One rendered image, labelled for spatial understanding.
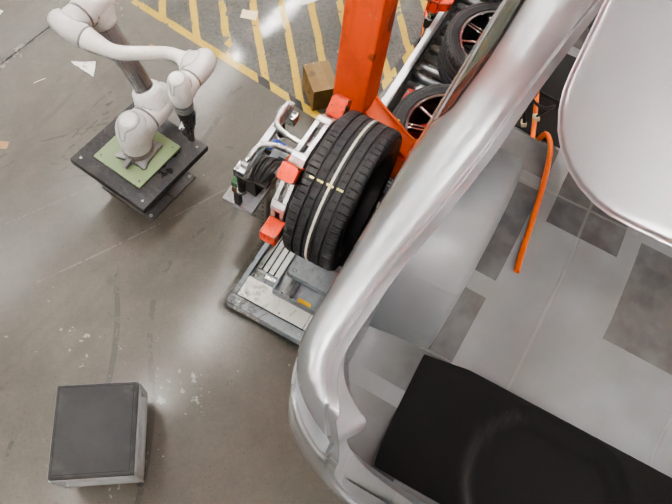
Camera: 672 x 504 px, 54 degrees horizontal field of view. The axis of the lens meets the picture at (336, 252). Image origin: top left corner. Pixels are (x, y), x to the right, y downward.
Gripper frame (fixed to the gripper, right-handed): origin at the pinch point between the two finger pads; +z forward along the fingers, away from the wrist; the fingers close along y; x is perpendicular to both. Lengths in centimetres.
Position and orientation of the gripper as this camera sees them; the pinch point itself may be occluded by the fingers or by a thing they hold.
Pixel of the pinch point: (190, 135)
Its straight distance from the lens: 319.6
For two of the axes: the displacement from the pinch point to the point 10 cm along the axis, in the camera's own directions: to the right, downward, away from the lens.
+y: -4.2, 8.1, -4.1
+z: -0.6, 4.2, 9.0
